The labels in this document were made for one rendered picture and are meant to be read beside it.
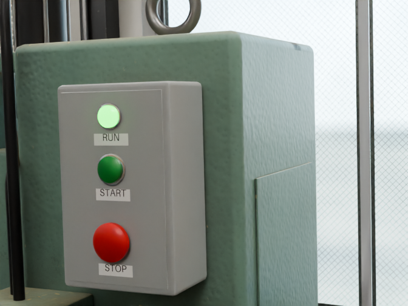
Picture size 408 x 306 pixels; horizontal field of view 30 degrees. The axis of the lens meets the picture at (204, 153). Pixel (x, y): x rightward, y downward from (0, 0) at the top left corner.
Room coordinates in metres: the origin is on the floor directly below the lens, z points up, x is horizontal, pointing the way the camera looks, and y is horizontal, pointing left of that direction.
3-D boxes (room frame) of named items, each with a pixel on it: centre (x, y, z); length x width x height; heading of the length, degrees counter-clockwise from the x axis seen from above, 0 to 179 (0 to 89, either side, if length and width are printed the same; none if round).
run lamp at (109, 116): (0.57, 0.07, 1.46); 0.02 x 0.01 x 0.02; 65
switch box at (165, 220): (0.60, 0.06, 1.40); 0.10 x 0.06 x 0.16; 65
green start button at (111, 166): (0.57, 0.07, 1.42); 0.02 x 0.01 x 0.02; 65
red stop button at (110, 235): (0.56, 0.07, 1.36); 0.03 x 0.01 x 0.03; 65
